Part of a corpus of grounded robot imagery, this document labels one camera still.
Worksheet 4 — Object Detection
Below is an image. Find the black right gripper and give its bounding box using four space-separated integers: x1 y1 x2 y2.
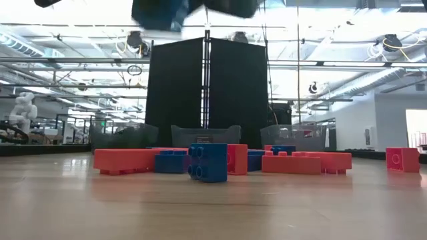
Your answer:
185 0 260 19

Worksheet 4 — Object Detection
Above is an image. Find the blue square toy brick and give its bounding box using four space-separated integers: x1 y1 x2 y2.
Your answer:
187 143 229 183
131 0 186 33

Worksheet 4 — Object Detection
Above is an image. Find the orange long toy brick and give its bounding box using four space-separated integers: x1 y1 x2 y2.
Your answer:
292 151 353 175
261 151 322 175
93 148 161 176

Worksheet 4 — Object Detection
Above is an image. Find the black equipment cabinet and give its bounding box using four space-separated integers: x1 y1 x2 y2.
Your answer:
268 102 294 127

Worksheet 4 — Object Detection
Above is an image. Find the grey translucent plastic bin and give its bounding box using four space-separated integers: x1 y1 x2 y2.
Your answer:
89 122 160 151
260 123 326 153
170 125 242 149

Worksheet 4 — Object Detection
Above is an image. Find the orange square toy brick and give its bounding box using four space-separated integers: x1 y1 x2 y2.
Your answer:
385 147 422 173
227 143 249 176

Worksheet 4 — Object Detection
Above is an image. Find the hanging black cable loop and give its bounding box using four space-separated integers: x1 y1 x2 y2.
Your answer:
126 64 143 77

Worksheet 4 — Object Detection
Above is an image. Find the silver ventilation duct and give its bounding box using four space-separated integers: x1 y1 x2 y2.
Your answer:
300 66 427 111

